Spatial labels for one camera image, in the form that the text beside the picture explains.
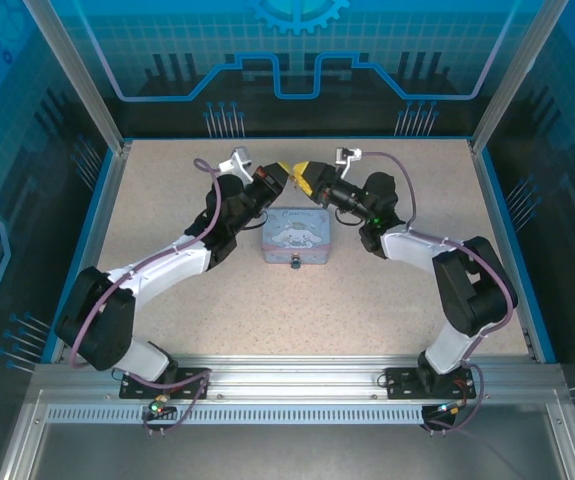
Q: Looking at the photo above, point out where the connector board with orange plug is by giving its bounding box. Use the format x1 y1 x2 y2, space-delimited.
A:
423 394 471 422

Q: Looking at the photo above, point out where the grey metal shelf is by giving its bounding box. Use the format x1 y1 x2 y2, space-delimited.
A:
0 394 575 480

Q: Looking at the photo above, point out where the aluminium mounting rail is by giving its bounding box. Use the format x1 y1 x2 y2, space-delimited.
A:
31 354 566 407

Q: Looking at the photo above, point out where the pale blue cartoon tin box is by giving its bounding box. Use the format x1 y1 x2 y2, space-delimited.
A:
258 207 333 267

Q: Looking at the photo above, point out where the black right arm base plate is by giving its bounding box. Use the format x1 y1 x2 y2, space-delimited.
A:
384 366 469 401

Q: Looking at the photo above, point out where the aluminium frame post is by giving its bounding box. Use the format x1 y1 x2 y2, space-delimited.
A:
469 0 572 154
20 0 134 154

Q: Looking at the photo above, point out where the connector board with green light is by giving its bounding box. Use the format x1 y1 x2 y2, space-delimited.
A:
146 396 177 422

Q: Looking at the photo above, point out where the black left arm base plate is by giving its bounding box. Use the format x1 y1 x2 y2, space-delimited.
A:
118 367 213 401

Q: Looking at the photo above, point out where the slotted grey cable duct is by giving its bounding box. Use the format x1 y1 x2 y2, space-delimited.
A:
45 403 429 427

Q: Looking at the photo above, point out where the blue table edge strip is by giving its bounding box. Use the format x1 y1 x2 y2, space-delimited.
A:
40 148 118 363
481 147 559 365

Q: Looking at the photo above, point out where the aluminium table side rail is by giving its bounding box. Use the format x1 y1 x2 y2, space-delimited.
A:
49 141 134 364
468 139 541 362

